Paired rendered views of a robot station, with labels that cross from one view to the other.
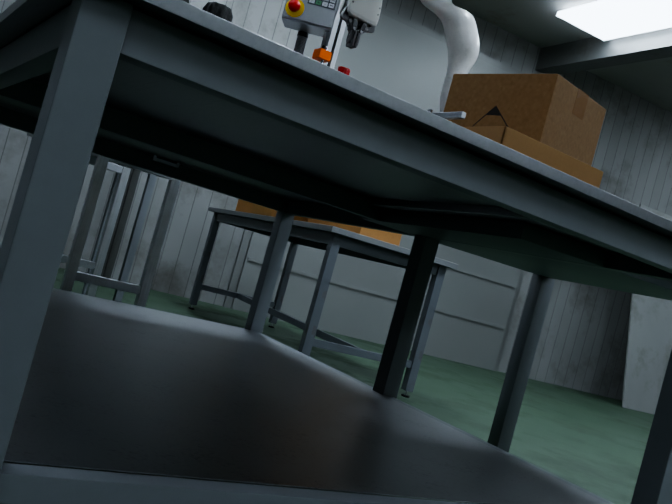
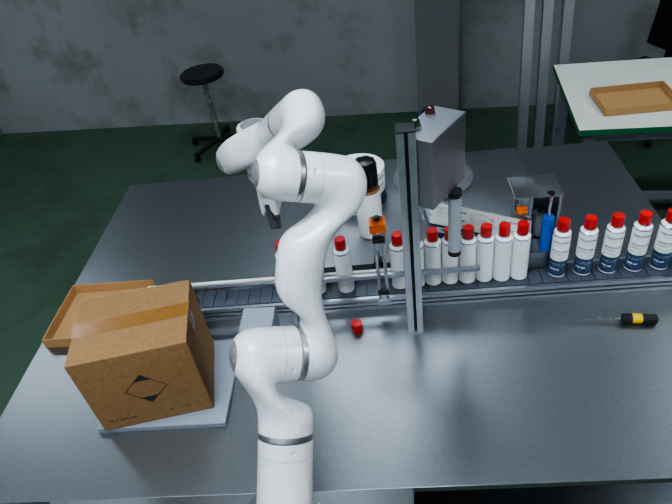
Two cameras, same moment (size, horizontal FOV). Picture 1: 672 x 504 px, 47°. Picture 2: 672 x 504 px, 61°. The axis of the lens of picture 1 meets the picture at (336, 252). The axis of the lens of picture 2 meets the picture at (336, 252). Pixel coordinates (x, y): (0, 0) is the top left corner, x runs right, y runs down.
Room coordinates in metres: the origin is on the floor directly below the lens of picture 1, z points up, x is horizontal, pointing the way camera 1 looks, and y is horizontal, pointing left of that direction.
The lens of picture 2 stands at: (3.02, -0.84, 2.12)
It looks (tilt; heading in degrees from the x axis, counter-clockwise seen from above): 39 degrees down; 130
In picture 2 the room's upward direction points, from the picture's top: 9 degrees counter-clockwise
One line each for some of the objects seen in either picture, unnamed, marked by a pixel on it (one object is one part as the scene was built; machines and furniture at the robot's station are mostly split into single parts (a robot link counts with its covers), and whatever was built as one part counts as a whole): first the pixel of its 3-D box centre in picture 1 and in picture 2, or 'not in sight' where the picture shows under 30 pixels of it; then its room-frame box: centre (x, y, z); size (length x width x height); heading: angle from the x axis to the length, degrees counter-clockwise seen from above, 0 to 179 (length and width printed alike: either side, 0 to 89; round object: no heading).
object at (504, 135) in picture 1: (494, 159); (102, 312); (1.46, -0.24, 0.85); 0.30 x 0.26 x 0.04; 32
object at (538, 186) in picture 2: not in sight; (534, 186); (2.61, 0.60, 1.14); 0.14 x 0.11 x 0.01; 32
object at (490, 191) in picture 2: not in sight; (424, 206); (2.17, 0.73, 0.86); 0.80 x 0.67 x 0.05; 32
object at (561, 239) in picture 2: not in sight; (560, 247); (2.72, 0.55, 0.98); 0.05 x 0.05 x 0.20
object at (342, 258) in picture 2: not in sight; (343, 264); (2.17, 0.20, 0.98); 0.05 x 0.05 x 0.20
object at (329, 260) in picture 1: (297, 288); not in sight; (5.03, 0.18, 0.39); 2.20 x 0.80 x 0.78; 26
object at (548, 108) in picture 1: (514, 143); (147, 354); (1.89, -0.35, 0.99); 0.30 x 0.24 x 0.27; 44
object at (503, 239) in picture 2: not in sight; (502, 251); (2.58, 0.46, 0.98); 0.05 x 0.05 x 0.20
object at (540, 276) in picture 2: not in sight; (397, 289); (2.30, 0.29, 0.86); 1.65 x 0.08 x 0.04; 32
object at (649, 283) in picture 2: not in sight; (397, 290); (2.30, 0.29, 0.85); 1.65 x 0.11 x 0.05; 32
